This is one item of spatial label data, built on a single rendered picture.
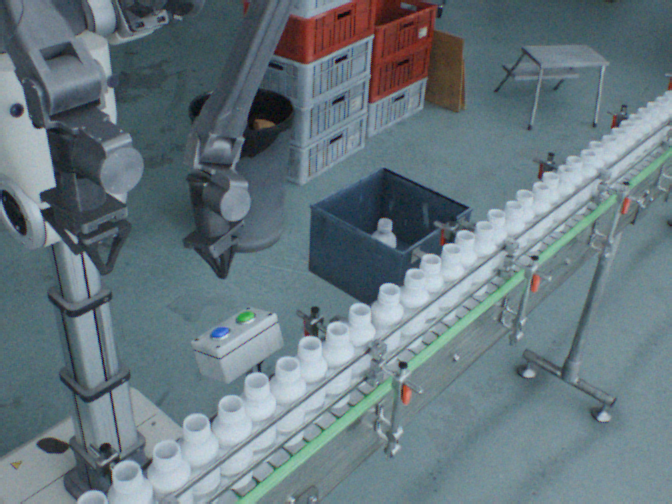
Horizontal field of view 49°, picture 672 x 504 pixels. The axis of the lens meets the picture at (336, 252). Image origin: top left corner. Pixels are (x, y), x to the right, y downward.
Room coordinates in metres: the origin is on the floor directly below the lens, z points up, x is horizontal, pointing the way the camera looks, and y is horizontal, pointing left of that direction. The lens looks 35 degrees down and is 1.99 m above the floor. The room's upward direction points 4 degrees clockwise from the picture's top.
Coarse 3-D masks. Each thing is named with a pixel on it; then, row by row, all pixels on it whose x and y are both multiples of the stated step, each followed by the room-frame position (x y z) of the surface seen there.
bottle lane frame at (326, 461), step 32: (640, 192) 1.90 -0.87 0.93; (576, 224) 1.60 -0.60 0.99; (608, 224) 1.74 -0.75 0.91; (544, 256) 1.44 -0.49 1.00; (576, 256) 1.61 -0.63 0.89; (512, 288) 1.33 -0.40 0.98; (544, 288) 1.48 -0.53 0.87; (480, 320) 1.23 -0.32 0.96; (448, 352) 1.15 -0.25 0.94; (480, 352) 1.26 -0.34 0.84; (384, 384) 0.99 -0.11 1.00; (416, 384) 1.06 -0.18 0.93; (448, 384) 1.17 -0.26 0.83; (352, 416) 0.91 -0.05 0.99; (384, 416) 0.99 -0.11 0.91; (320, 448) 0.84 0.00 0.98; (352, 448) 0.91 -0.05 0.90; (256, 480) 0.76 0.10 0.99; (288, 480) 0.78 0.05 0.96; (320, 480) 0.85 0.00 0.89
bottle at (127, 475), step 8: (120, 464) 0.64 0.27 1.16; (128, 464) 0.64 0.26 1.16; (136, 464) 0.64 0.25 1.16; (112, 472) 0.63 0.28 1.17; (120, 472) 0.64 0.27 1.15; (128, 472) 0.64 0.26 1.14; (136, 472) 0.64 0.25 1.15; (120, 480) 0.64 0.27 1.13; (128, 480) 0.66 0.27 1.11; (136, 480) 0.62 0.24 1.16; (144, 480) 0.64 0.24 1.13; (112, 488) 0.63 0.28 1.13; (120, 488) 0.61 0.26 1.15; (128, 488) 0.61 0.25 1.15; (136, 488) 0.62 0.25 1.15; (144, 488) 0.63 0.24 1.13; (112, 496) 0.62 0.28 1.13; (120, 496) 0.61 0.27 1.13; (128, 496) 0.61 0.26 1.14; (136, 496) 0.61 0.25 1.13; (144, 496) 0.62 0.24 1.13; (152, 496) 0.63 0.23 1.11
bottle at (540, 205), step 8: (536, 184) 1.49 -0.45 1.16; (544, 184) 1.49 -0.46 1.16; (536, 192) 1.46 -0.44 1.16; (544, 192) 1.46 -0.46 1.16; (536, 200) 1.46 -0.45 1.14; (544, 200) 1.46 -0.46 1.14; (536, 208) 1.45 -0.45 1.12; (544, 208) 1.45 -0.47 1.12; (536, 216) 1.45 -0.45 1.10; (544, 224) 1.45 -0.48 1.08; (536, 232) 1.44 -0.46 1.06; (528, 240) 1.45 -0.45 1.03; (536, 248) 1.45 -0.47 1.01
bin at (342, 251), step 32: (352, 192) 1.80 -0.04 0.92; (384, 192) 1.90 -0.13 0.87; (416, 192) 1.83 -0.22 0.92; (320, 224) 1.65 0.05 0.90; (352, 224) 1.81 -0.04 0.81; (416, 224) 1.82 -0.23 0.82; (320, 256) 1.65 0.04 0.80; (352, 256) 1.58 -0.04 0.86; (384, 256) 1.51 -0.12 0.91; (416, 256) 1.50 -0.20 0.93; (352, 288) 1.57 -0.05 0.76
